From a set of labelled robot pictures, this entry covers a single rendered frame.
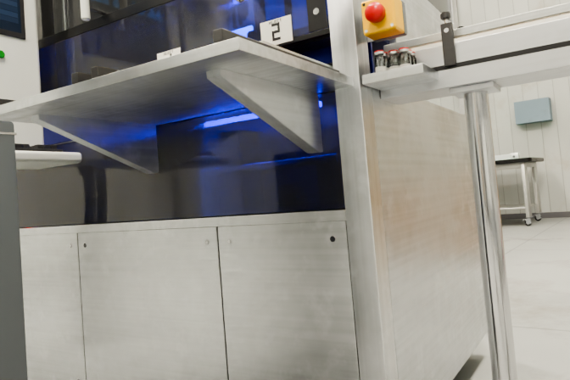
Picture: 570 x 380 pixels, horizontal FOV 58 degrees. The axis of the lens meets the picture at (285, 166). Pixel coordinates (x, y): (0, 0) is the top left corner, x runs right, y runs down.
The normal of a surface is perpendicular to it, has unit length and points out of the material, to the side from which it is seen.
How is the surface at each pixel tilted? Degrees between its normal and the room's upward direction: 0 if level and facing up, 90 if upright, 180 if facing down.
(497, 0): 90
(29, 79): 90
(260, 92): 90
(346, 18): 90
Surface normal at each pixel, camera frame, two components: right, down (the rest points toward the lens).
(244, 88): 0.84, -0.10
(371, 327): -0.53, 0.00
